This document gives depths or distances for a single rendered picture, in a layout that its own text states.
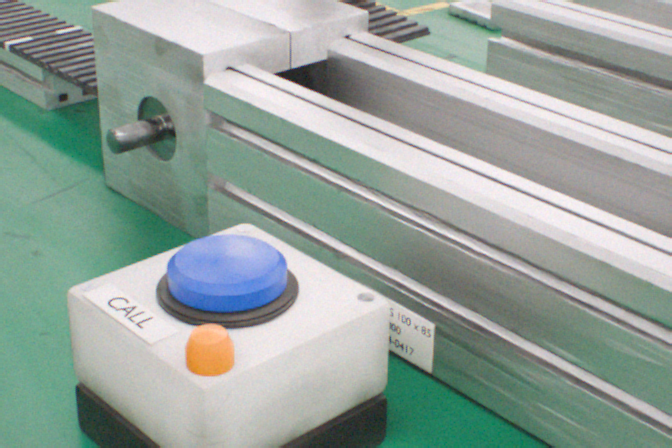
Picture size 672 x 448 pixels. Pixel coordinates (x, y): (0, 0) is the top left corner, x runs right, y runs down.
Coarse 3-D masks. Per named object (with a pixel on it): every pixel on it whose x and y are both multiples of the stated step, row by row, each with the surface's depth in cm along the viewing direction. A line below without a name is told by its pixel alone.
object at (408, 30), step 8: (400, 24) 77; (408, 24) 78; (416, 24) 78; (368, 32) 76; (376, 32) 76; (384, 32) 76; (392, 32) 77; (400, 32) 76; (408, 32) 76; (416, 32) 77; (424, 32) 77; (392, 40) 75; (400, 40) 76; (408, 40) 76
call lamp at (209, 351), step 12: (192, 336) 35; (204, 336) 35; (216, 336) 35; (228, 336) 36; (192, 348) 35; (204, 348) 35; (216, 348) 35; (228, 348) 35; (192, 360) 35; (204, 360) 35; (216, 360) 35; (228, 360) 35; (192, 372) 35; (204, 372) 35; (216, 372) 35
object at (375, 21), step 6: (384, 12) 79; (390, 12) 79; (396, 12) 79; (372, 18) 78; (378, 18) 78; (384, 18) 79; (390, 18) 78; (396, 18) 78; (402, 18) 78; (372, 24) 77; (378, 24) 77; (384, 24) 77; (390, 24) 78
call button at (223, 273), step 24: (216, 240) 40; (240, 240) 40; (168, 264) 39; (192, 264) 39; (216, 264) 39; (240, 264) 39; (264, 264) 39; (168, 288) 39; (192, 288) 38; (216, 288) 38; (240, 288) 38; (264, 288) 38
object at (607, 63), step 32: (512, 0) 62; (544, 0) 62; (576, 0) 68; (608, 0) 66; (640, 0) 65; (512, 32) 64; (544, 32) 61; (576, 32) 59; (608, 32) 58; (640, 32) 58; (512, 64) 63; (544, 64) 61; (576, 64) 61; (608, 64) 60; (640, 64) 57; (576, 96) 61; (608, 96) 59; (640, 96) 58
